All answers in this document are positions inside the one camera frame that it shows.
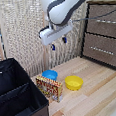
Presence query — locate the black fabric storage box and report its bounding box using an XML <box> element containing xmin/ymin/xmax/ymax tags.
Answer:
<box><xmin>0</xmin><ymin>54</ymin><xmax>51</xmax><ymax>116</ymax></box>

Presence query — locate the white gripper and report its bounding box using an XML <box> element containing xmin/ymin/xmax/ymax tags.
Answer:
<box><xmin>38</xmin><ymin>20</ymin><xmax>76</xmax><ymax>52</ymax></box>

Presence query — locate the beige woven folding screen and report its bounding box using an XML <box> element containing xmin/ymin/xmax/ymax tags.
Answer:
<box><xmin>0</xmin><ymin>0</ymin><xmax>106</xmax><ymax>81</ymax></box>

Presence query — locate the yellow plastic bowl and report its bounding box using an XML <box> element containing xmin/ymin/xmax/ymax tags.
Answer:
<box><xmin>64</xmin><ymin>74</ymin><xmax>85</xmax><ymax>92</ymax></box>

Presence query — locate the dark brown wooden dresser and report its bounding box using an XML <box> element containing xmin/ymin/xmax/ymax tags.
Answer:
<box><xmin>75</xmin><ymin>0</ymin><xmax>116</xmax><ymax>75</ymax></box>

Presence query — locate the silver drawer handle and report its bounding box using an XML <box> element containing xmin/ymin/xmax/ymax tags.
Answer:
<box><xmin>89</xmin><ymin>43</ymin><xmax>116</xmax><ymax>57</ymax></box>
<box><xmin>95</xmin><ymin>17</ymin><xmax>116</xmax><ymax>28</ymax></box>

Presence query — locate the thin black cable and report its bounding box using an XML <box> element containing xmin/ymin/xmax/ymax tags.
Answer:
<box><xmin>71</xmin><ymin>8</ymin><xmax>116</xmax><ymax>24</ymax></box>

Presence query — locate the blue plastic bowl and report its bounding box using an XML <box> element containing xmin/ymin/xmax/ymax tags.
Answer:
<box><xmin>41</xmin><ymin>68</ymin><xmax>59</xmax><ymax>82</ymax></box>

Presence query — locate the red yellow snack box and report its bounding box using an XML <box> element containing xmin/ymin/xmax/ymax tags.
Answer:
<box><xmin>34</xmin><ymin>72</ymin><xmax>65</xmax><ymax>105</ymax></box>

